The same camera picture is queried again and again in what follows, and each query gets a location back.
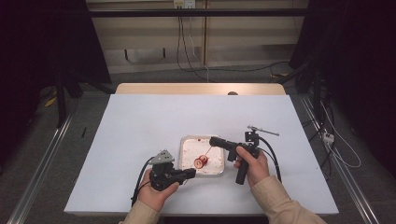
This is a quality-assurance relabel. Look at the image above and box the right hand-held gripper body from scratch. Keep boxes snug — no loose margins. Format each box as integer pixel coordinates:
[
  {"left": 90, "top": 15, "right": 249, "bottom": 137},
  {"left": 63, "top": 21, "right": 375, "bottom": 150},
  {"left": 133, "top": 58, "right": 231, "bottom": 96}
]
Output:
[{"left": 227, "top": 124, "right": 280, "bottom": 186}]

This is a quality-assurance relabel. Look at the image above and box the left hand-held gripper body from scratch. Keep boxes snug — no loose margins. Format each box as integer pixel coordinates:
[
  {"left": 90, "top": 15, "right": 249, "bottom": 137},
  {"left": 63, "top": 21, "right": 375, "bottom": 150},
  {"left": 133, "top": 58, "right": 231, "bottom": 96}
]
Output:
[{"left": 148, "top": 149, "right": 188, "bottom": 192}]

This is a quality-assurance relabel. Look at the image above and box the square metal tray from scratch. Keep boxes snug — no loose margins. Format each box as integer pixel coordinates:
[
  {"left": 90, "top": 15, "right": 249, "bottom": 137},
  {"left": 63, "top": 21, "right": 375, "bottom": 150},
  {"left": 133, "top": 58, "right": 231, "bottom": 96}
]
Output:
[{"left": 178, "top": 134, "right": 226, "bottom": 176}]

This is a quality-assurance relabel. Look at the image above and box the person's left hand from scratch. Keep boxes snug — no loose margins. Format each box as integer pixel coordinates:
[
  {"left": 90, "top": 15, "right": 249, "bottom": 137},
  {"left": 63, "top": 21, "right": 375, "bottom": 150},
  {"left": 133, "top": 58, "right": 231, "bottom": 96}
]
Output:
[{"left": 137, "top": 168, "right": 181, "bottom": 213}]

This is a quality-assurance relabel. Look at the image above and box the person's right hand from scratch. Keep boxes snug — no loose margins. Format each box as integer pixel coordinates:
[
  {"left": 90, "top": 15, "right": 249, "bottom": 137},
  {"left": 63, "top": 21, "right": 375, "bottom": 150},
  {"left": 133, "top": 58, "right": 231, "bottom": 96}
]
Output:
[{"left": 233, "top": 146, "right": 271, "bottom": 188}]

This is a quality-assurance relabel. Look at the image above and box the white board mat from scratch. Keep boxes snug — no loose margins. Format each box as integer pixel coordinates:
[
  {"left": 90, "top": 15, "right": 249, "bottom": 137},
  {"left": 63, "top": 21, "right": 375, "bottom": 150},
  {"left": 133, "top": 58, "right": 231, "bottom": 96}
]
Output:
[{"left": 64, "top": 93, "right": 340, "bottom": 217}]

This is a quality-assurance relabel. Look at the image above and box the light wooden table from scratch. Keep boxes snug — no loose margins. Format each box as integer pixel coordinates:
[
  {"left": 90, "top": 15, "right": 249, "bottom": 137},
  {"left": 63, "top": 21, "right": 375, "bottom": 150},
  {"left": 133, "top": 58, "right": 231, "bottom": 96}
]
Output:
[{"left": 115, "top": 82, "right": 287, "bottom": 96}]

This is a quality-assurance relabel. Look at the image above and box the white power strip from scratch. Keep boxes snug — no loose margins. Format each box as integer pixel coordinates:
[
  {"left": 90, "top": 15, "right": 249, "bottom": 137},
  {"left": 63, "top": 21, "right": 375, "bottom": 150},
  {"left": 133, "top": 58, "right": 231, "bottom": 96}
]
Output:
[{"left": 321, "top": 131, "right": 336, "bottom": 147}]

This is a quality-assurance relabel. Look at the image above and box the black metal stand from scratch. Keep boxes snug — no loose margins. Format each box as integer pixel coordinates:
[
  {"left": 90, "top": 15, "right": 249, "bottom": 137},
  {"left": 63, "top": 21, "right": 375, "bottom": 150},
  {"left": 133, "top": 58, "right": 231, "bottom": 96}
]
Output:
[{"left": 53, "top": 69, "right": 69, "bottom": 129}]

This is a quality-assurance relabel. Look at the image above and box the black curtain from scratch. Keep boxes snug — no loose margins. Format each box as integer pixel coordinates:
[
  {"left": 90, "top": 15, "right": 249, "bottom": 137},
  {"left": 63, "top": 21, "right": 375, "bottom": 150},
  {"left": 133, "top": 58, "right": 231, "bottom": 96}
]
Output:
[
  {"left": 289, "top": 0, "right": 396, "bottom": 180},
  {"left": 0, "top": 0, "right": 112, "bottom": 167}
]

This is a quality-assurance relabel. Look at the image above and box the black horizontal metal bar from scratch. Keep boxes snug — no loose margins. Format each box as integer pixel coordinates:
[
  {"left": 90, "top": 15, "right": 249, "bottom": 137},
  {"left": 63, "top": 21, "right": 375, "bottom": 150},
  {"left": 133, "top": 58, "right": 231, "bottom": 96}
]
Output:
[{"left": 88, "top": 7, "right": 308, "bottom": 19}]

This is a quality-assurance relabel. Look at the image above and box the left hand-held gripper black cable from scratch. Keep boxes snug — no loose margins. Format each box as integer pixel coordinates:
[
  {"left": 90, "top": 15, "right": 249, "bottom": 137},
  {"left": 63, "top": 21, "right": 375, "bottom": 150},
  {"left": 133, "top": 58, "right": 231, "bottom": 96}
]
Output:
[{"left": 131, "top": 156, "right": 156, "bottom": 207}]

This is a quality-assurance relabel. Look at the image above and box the hand-held gripper black cable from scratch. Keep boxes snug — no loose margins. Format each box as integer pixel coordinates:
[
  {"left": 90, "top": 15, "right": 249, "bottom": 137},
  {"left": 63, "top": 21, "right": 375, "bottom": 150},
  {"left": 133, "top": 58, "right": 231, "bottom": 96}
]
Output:
[
  {"left": 131, "top": 156, "right": 156, "bottom": 207},
  {"left": 257, "top": 135, "right": 283, "bottom": 184}
]

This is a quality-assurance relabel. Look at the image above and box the right hand-held gripper black cable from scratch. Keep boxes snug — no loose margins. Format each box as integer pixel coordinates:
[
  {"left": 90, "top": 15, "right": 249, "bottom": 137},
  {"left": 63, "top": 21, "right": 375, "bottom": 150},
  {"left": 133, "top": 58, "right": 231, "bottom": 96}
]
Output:
[{"left": 257, "top": 135, "right": 283, "bottom": 184}]

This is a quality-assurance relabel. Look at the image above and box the black floor cable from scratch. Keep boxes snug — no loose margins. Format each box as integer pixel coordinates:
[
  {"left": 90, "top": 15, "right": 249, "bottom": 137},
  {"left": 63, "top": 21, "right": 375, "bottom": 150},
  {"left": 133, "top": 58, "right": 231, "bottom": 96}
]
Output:
[{"left": 186, "top": 61, "right": 291, "bottom": 75}]

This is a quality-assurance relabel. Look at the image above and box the white floor cable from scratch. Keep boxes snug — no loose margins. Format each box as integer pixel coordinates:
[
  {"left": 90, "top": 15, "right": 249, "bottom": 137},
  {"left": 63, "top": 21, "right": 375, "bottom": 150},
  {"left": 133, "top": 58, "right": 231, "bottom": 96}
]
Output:
[{"left": 319, "top": 102, "right": 362, "bottom": 170}]

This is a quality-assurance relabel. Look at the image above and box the aluminium floor rail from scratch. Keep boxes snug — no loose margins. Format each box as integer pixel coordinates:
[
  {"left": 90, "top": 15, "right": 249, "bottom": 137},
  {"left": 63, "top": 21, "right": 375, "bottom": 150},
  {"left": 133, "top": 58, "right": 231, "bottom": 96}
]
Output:
[
  {"left": 298, "top": 93, "right": 381, "bottom": 224},
  {"left": 6, "top": 115, "right": 75, "bottom": 224}
]

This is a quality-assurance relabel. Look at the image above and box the white hanging cable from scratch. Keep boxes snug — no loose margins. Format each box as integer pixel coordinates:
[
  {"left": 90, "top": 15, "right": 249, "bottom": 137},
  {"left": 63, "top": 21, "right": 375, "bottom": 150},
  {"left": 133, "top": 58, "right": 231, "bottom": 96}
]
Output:
[{"left": 188, "top": 17, "right": 211, "bottom": 82}]

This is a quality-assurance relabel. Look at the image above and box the black hanging cable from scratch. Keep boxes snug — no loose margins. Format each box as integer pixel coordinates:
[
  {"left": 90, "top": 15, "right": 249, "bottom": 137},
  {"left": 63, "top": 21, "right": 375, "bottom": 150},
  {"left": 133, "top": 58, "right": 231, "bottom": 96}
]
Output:
[{"left": 176, "top": 15, "right": 217, "bottom": 83}]

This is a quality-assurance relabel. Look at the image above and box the white wall outlet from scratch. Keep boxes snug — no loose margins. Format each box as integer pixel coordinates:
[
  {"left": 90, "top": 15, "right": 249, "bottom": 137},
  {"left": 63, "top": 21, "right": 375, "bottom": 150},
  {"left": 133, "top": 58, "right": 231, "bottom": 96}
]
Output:
[{"left": 173, "top": 0, "right": 197, "bottom": 9}]

